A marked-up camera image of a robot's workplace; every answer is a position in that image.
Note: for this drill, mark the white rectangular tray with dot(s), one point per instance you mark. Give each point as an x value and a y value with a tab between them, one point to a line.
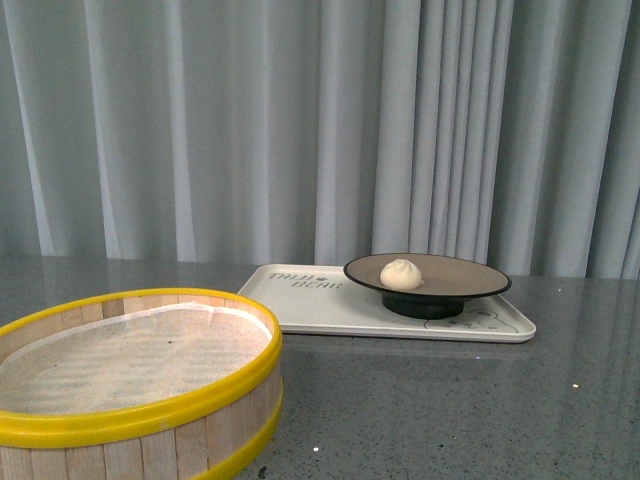
322	300

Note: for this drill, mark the tan plate black rim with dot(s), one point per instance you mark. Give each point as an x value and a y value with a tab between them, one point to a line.
449	283

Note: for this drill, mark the white steamed bun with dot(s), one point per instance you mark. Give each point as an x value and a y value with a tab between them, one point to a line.
402	275

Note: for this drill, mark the grey curtain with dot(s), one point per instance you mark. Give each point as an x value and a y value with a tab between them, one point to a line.
505	132

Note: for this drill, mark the wooden steamer yellow rims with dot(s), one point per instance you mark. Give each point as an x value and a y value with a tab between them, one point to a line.
210	433

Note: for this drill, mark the white steamer cloth liner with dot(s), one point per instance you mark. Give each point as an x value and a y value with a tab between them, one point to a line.
131	360

